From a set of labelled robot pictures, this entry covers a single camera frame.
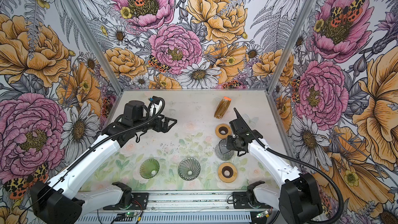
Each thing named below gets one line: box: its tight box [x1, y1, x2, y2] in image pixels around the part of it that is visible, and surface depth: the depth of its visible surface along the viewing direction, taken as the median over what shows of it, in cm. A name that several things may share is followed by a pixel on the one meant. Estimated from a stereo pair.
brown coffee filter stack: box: [214, 95, 232, 120], surface depth 104 cm
